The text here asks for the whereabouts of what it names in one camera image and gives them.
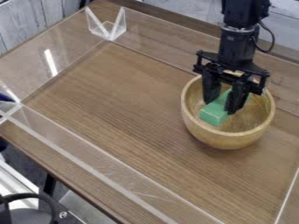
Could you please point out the clear acrylic corner bracket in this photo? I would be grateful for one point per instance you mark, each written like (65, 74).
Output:
(107, 30)

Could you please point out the clear acrylic barrier wall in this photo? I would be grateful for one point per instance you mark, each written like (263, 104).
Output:
(109, 184)

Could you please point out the green rectangular block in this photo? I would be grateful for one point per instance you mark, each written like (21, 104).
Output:
(212, 113)

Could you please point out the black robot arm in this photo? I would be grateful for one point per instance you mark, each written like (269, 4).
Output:
(241, 14)

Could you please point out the metal base plate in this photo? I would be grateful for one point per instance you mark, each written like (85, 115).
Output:
(76, 211)

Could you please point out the black table leg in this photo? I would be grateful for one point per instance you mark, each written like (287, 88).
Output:
(49, 184)

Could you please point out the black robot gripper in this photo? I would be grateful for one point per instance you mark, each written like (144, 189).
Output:
(231, 66)

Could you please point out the light wooden bowl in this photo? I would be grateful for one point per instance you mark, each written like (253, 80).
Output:
(241, 129)

